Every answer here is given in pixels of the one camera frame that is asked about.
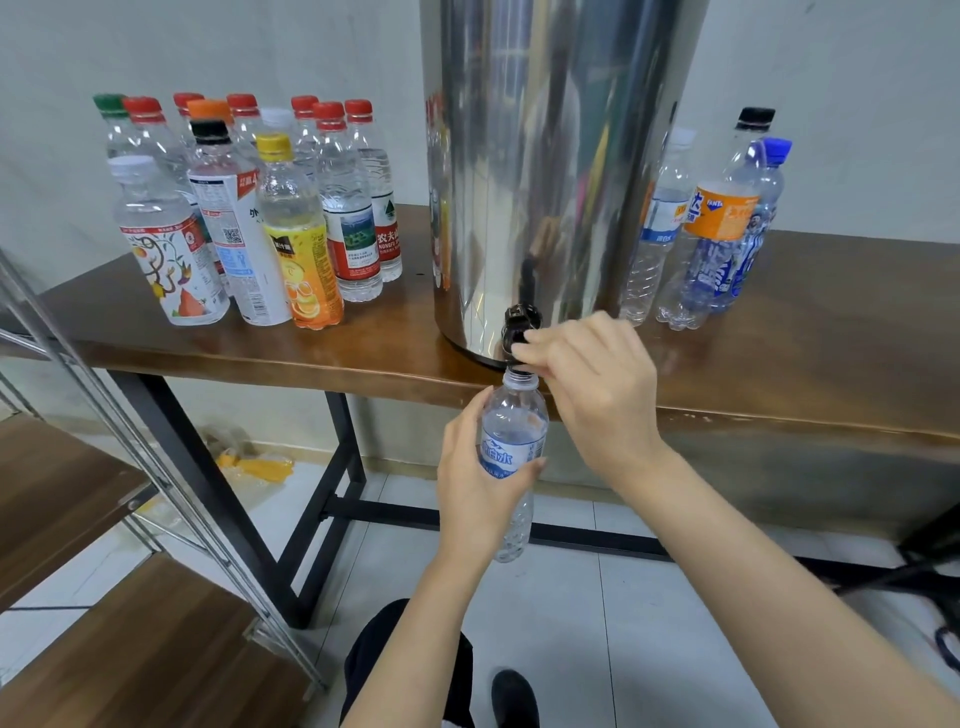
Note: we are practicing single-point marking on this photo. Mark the yellow label plastic bottle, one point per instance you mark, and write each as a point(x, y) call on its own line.
point(300, 248)

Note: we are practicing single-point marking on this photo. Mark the blue cap plastic bottle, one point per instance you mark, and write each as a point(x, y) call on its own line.
point(771, 165)

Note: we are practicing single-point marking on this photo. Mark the black metal table frame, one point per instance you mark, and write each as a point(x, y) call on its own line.
point(345, 495)

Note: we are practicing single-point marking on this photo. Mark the white cap blue label bottle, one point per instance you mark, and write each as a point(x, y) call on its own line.
point(513, 435)

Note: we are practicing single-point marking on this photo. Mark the slim blue label plastic bottle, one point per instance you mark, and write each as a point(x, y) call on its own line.
point(660, 225)

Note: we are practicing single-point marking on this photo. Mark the green red label plastic bottle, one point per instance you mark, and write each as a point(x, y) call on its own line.
point(305, 105)

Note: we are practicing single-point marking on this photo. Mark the person's right forearm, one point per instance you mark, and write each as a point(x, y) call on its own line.
point(795, 600)

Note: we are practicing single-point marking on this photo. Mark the orange label black cap bottle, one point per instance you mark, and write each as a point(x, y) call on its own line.
point(720, 210)

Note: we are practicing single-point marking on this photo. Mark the orange cap clear plastic bottle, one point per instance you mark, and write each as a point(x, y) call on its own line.
point(209, 110)

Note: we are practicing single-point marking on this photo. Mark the white patterned label plastic bottle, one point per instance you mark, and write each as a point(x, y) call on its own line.
point(165, 263)

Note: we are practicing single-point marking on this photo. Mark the white-cap blue-label bottle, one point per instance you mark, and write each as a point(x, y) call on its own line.
point(279, 120)

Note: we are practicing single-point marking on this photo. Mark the person's black shoe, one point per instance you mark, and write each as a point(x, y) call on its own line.
point(515, 701)

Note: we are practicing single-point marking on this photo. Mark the yellow debris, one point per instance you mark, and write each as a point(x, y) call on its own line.
point(258, 467)

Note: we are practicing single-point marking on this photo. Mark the green label plastic water bottle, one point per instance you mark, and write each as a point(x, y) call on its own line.
point(110, 120)

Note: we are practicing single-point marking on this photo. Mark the wooden stool with black frame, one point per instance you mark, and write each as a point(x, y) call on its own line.
point(930, 563)

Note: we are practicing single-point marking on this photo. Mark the person's left forearm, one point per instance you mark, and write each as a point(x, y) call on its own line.
point(420, 653)

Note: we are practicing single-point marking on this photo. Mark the stainless steel water dispenser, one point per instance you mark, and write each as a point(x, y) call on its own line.
point(555, 150)

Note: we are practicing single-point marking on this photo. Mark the wooden metal shelf rack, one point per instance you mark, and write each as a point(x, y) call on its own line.
point(53, 510)

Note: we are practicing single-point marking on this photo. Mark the person's left hand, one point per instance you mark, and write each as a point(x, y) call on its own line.
point(473, 503)

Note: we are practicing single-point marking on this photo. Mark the person's black trouser leg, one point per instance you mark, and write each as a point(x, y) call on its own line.
point(398, 660)

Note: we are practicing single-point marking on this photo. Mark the person's right hand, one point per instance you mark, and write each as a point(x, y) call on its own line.
point(600, 390)

